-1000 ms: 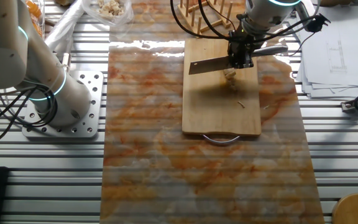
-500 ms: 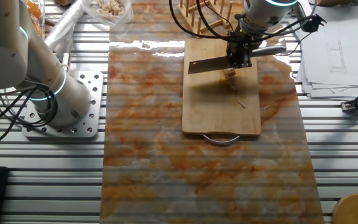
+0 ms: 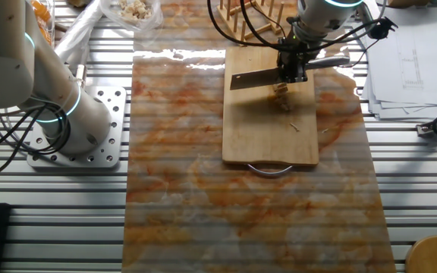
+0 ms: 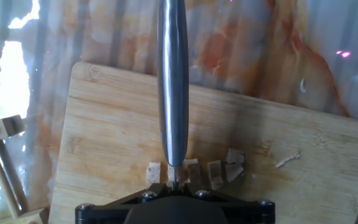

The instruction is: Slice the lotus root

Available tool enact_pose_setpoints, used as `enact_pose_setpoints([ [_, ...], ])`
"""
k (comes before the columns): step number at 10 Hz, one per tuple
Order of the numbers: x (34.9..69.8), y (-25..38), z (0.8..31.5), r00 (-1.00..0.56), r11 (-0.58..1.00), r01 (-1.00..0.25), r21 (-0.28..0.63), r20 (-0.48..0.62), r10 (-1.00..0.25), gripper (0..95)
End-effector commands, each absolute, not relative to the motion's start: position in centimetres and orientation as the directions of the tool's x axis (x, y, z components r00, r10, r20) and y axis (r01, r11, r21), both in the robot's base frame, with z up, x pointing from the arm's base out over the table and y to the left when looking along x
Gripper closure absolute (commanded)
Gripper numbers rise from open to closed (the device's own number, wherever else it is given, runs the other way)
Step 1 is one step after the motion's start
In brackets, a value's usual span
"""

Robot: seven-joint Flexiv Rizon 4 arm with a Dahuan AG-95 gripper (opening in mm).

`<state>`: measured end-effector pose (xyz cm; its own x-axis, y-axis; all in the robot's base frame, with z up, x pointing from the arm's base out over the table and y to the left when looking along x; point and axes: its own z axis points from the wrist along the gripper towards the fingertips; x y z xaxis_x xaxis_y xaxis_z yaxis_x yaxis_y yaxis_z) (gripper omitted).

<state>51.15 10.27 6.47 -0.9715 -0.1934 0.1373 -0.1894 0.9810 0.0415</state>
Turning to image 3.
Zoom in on oranges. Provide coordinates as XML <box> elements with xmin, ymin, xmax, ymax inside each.
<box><xmin>27</xmin><ymin>0</ymin><xmax>55</xmax><ymax>49</ymax></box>

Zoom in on plastic bag of lotus pieces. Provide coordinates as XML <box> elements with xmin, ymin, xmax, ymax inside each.
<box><xmin>100</xmin><ymin>0</ymin><xmax>165</xmax><ymax>33</ymax></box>

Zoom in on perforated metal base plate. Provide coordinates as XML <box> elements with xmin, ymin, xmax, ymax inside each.
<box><xmin>26</xmin><ymin>86</ymin><xmax>127</xmax><ymax>169</ymax></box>

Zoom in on roll of clear plastic bags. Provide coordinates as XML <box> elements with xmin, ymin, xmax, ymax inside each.
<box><xmin>54</xmin><ymin>0</ymin><xmax>104</xmax><ymax>69</ymax></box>

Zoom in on orange marble pattern mat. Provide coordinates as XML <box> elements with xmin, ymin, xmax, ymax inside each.
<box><xmin>121</xmin><ymin>0</ymin><xmax>397</xmax><ymax>273</ymax></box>

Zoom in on wooden peg rack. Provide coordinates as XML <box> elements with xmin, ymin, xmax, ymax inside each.
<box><xmin>216</xmin><ymin>0</ymin><xmax>286</xmax><ymax>48</ymax></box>

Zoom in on white paper stack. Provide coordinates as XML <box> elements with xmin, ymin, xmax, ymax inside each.
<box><xmin>352</xmin><ymin>3</ymin><xmax>437</xmax><ymax>122</ymax></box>

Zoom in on steel cleaver knife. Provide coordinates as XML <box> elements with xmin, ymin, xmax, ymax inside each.
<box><xmin>229</xmin><ymin>55</ymin><xmax>351</xmax><ymax>91</ymax></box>

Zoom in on black arm base cables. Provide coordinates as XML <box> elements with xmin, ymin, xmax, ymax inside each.
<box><xmin>0</xmin><ymin>99</ymin><xmax>74</xmax><ymax>180</ymax></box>

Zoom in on orange fruit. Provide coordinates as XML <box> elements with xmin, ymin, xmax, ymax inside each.
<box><xmin>37</xmin><ymin>22</ymin><xmax>54</xmax><ymax>46</ymax></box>
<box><xmin>30</xmin><ymin>0</ymin><xmax>52</xmax><ymax>23</ymax></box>

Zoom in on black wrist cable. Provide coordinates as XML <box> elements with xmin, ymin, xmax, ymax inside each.
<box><xmin>206</xmin><ymin>0</ymin><xmax>398</xmax><ymax>70</ymax></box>

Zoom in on grey cable with metal plug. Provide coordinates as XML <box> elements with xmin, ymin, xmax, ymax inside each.
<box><xmin>74</xmin><ymin>64</ymin><xmax>88</xmax><ymax>89</ymax></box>

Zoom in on wooden cutting board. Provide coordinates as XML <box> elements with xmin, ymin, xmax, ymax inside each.
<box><xmin>221</xmin><ymin>45</ymin><xmax>320</xmax><ymax>178</ymax></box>

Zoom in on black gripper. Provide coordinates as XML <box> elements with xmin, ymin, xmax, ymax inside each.
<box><xmin>278</xmin><ymin>39</ymin><xmax>313</xmax><ymax>83</ymax></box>

